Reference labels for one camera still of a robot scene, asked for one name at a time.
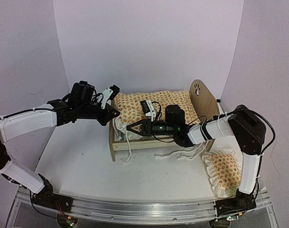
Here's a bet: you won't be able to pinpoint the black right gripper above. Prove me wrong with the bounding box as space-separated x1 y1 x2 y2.
126 119 177 137

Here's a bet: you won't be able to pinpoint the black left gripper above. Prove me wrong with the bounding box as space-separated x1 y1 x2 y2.
77 102 120 126

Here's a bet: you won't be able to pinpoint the duck print ruffled cushion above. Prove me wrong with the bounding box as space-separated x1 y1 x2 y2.
112 90 197 141

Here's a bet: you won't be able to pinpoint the white cushion tie cords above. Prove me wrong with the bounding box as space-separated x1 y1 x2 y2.
113 118 135 166
153 142 209 161

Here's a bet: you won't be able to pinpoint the wooden pet bed frame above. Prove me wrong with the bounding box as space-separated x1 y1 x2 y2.
109 79 219 162

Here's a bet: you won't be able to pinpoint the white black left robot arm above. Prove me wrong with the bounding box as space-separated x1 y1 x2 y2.
0 81 120 208

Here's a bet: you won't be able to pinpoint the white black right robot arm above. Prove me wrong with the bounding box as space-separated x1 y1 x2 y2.
126 105 272 215

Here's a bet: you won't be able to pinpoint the blue white striped mattress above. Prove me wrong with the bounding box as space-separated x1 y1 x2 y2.
114 131 124 141

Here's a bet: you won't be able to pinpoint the small duck print pillow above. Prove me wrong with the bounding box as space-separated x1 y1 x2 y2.
202 148 242 198

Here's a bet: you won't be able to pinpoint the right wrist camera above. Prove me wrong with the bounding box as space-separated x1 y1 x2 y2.
140 100 160 122

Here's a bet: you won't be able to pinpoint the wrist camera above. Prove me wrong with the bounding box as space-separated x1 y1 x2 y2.
140 100 160 122
99 85 120 109

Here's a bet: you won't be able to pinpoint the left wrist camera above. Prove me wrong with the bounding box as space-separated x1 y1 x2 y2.
99 85 120 109

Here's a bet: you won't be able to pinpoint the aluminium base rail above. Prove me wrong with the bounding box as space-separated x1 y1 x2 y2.
5 187 279 228

